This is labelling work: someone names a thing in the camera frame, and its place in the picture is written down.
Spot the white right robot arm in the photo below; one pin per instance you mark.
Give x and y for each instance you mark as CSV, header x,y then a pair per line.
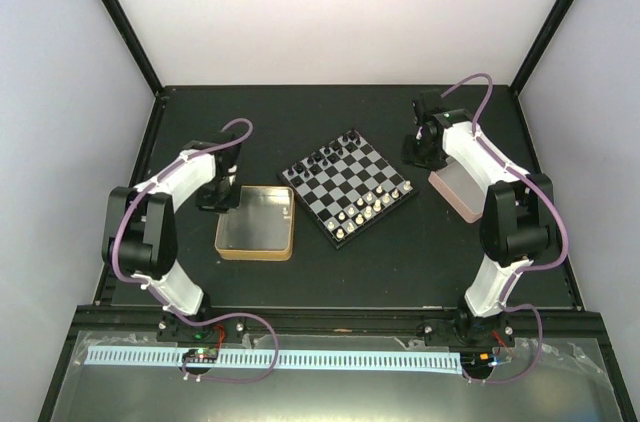
x,y
482,185

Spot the tan sweet bear tin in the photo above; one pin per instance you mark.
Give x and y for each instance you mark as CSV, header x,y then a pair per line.
x,y
260,227

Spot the black corner frame post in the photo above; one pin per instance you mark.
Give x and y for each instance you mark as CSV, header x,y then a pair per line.
x,y
133,44
550,26

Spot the black aluminium rail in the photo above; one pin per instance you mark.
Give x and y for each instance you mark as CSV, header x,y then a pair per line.
x,y
436,327

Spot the black corner frame post right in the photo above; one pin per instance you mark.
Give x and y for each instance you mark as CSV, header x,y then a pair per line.
x,y
550,26

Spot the black corner frame post left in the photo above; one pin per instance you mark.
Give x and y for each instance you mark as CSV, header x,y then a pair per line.
x,y
133,44

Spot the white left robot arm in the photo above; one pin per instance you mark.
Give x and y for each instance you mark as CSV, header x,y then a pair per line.
x,y
140,236

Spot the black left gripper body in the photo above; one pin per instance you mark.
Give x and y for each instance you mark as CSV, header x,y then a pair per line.
x,y
217,195

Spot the white slotted cable duct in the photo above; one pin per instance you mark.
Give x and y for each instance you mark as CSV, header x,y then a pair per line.
x,y
264,359

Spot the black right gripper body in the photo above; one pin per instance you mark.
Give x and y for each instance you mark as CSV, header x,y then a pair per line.
x,y
423,155

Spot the black and white chessboard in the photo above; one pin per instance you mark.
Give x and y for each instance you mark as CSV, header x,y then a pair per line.
x,y
334,176

